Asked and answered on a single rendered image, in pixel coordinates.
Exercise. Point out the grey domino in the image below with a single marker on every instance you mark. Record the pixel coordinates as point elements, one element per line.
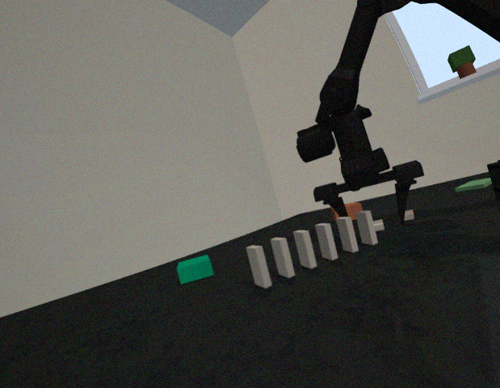
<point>305,249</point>
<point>366,227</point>
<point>282,257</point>
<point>258,266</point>
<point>347,234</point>
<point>326,241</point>
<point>378,224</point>
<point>409,215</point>

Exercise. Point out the orange-brown block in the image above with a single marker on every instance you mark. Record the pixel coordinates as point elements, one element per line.
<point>351,209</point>

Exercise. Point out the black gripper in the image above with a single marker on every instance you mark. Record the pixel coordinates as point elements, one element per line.
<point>404,174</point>

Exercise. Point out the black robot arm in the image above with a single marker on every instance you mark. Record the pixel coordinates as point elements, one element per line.
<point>339,93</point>

